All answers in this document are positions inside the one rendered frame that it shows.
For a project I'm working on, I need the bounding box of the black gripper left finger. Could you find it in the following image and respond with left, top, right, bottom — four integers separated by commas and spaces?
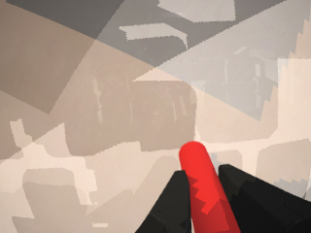
135, 170, 191, 233

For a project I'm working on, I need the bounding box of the red peg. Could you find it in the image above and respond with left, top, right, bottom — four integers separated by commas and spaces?
178, 141, 241, 233

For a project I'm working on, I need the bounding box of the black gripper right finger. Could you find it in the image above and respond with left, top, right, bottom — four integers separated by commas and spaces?
218, 163, 311, 233

